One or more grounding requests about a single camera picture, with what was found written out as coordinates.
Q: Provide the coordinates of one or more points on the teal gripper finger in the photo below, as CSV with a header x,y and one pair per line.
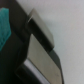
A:
x,y
5,30

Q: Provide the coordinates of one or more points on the black kcup holder machine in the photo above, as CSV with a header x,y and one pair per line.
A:
x,y
28,56

